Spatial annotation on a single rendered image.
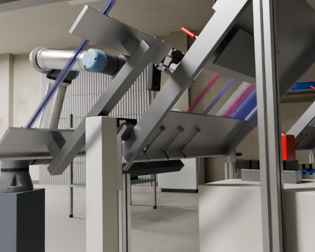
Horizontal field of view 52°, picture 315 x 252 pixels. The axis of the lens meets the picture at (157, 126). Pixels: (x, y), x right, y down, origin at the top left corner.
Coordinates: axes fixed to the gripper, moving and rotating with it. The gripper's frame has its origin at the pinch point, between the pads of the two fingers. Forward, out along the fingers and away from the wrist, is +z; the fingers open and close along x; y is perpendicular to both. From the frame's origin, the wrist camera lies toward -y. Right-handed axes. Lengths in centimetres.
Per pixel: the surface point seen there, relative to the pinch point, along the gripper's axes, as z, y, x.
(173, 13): -304, 31, 307
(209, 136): -3.6, -22.2, 36.0
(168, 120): -1.7, -15.3, 1.3
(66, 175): -387, -334, 289
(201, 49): 6.6, 11.3, -10.0
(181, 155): -2.3, -30.6, 20.0
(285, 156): 13, -24, 90
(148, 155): -3.1, -30.5, 1.1
